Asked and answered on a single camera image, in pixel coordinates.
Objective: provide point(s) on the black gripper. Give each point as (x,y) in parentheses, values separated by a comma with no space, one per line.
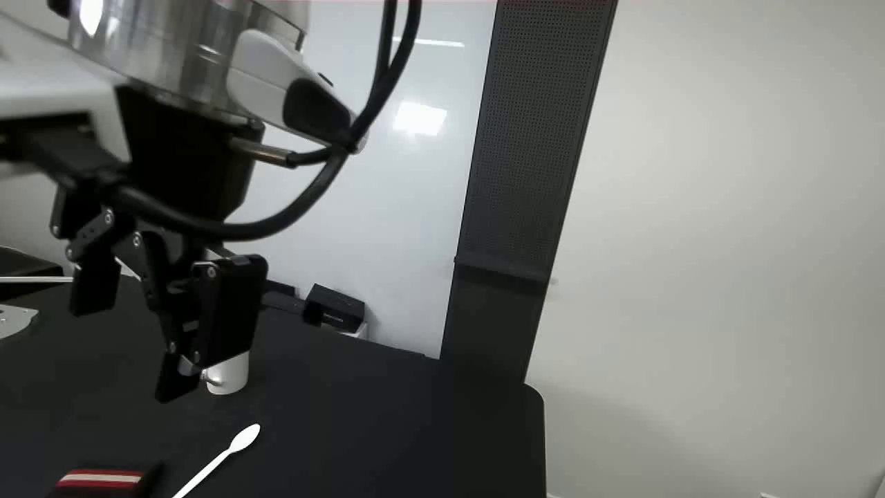
(183,161)

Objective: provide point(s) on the white plastic spoon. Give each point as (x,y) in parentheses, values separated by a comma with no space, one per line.
(241,441)

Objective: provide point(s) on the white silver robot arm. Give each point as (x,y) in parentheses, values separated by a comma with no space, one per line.
(176,43)

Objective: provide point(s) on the white mug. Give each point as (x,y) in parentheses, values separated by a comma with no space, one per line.
(229,378)

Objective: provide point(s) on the small black box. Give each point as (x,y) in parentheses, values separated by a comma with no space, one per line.
(334,307)

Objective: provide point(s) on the red rectangular block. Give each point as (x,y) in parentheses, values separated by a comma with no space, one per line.
(99,480)

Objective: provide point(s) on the white glossy panel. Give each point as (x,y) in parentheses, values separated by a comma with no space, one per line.
(417,238)

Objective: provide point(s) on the dark grey pillar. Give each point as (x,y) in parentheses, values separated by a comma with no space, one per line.
(528,183)

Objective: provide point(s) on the white flat base plate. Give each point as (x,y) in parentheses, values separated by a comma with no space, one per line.
(16,321)

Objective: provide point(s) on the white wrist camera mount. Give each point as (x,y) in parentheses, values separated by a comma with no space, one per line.
(45,101)

